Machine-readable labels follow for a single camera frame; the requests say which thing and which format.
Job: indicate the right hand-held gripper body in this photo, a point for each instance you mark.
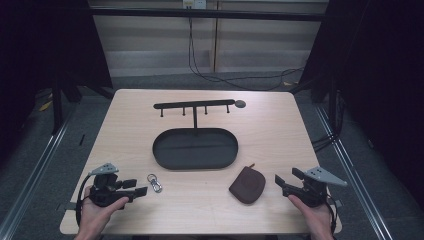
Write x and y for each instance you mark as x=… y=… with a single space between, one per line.
x=313 y=191

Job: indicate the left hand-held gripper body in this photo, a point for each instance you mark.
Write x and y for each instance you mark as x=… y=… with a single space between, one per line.
x=105 y=193

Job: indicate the brown zip pouch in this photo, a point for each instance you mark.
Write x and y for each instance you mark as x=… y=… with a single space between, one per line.
x=248 y=186

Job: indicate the person's left hand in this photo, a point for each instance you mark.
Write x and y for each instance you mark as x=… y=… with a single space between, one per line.
x=95 y=216

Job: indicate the person's right hand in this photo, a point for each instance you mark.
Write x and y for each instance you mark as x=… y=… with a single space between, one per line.
x=320 y=220

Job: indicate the silver keyring with carabiner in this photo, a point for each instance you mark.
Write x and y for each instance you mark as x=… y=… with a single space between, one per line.
x=155 y=185

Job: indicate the black metal stand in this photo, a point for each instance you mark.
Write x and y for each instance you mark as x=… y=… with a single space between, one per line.
x=57 y=110

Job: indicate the yellow tape piece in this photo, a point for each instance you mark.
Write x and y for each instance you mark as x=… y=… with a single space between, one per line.
x=45 y=106

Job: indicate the black curtain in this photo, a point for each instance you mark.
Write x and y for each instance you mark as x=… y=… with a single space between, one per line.
x=380 y=83
x=46 y=46

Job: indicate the aluminium floor rail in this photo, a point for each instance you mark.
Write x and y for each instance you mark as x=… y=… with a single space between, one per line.
x=353 y=170
x=36 y=173

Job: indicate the black horizontal frame bar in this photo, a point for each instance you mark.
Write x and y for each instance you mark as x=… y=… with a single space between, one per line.
x=206 y=14

